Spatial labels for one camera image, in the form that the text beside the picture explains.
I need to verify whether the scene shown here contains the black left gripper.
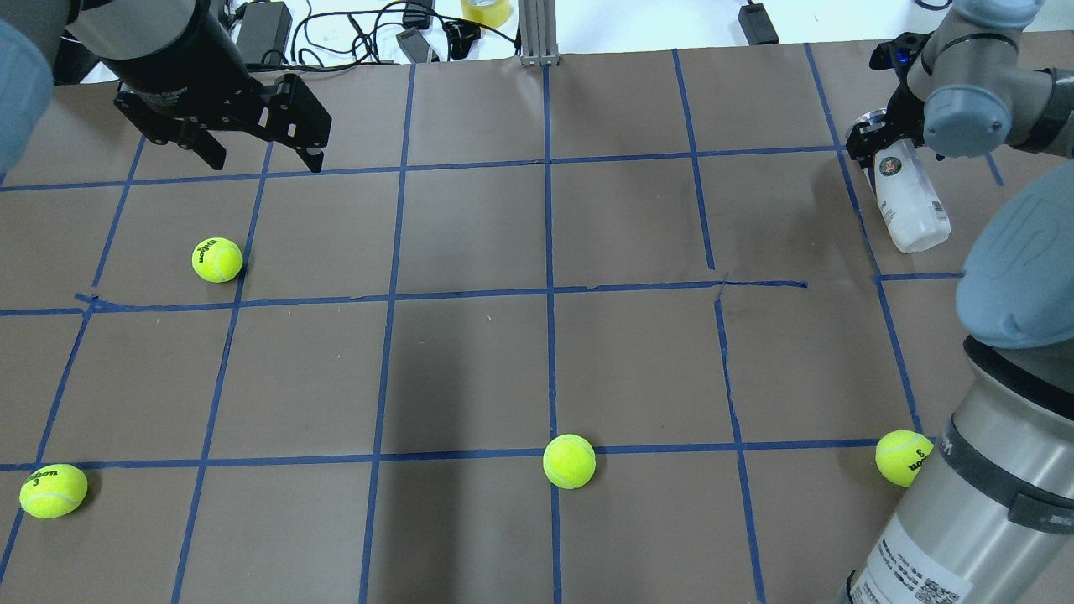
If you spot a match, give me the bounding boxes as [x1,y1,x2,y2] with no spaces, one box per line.
[112,24,332,174]

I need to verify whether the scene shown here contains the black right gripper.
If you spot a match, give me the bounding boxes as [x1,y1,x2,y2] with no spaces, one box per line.
[845,32,928,169]

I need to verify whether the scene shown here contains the white tennis ball can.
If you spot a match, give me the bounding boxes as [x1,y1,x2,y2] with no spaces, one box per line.
[862,140,950,255]

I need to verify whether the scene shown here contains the tennis ball centre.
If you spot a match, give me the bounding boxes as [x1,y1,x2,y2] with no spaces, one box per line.
[190,238,245,284]

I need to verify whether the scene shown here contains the tennis ball farthest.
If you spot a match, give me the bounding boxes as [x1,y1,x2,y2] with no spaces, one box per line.
[874,430,935,488]

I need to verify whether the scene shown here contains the tennis ball near base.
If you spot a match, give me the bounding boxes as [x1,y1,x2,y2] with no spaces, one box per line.
[19,464,89,519]

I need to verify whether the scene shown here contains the tennis ball mid far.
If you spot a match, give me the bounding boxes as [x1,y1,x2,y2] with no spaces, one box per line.
[542,435,596,490]

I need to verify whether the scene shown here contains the black power adapter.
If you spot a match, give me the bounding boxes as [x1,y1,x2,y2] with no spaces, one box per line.
[234,1,292,66]

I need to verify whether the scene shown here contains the small black power brick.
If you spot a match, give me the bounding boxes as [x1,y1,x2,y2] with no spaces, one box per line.
[738,1,781,46]

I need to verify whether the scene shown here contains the yellow tape roll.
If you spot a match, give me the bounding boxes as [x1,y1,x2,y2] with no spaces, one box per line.
[460,0,513,28]

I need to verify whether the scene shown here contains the aluminium frame post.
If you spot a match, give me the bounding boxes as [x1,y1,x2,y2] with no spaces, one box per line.
[518,0,560,66]

